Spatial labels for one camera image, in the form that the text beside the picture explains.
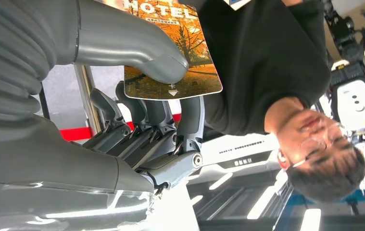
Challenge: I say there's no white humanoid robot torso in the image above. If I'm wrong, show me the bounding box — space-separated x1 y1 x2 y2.
328 60 365 132

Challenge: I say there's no person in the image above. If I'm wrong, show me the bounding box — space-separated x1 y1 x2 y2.
198 0 365 205

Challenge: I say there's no red barrier belt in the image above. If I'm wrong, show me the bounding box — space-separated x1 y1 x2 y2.
59 113 183 142

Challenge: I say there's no chrome stanchion post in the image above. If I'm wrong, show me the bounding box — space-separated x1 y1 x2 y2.
73 65 104 135

